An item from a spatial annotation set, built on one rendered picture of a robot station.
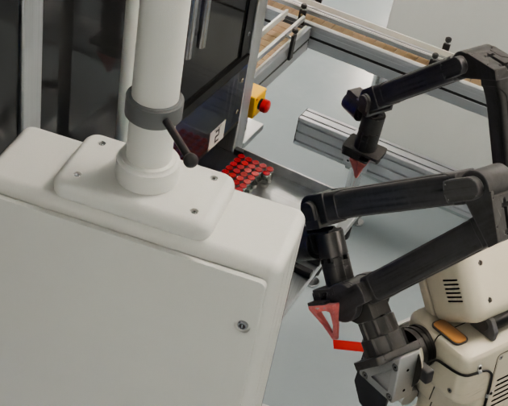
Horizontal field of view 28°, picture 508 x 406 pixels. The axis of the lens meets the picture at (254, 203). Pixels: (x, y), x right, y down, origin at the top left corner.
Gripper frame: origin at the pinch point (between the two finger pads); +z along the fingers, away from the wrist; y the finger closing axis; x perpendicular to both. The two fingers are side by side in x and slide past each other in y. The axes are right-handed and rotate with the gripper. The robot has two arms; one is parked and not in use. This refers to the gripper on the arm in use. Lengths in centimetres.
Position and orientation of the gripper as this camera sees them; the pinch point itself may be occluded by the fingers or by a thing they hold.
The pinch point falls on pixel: (356, 174)
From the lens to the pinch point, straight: 264.7
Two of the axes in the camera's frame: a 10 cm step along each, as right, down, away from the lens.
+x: -4.7, 5.1, -7.2
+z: -1.6, 7.5, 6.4
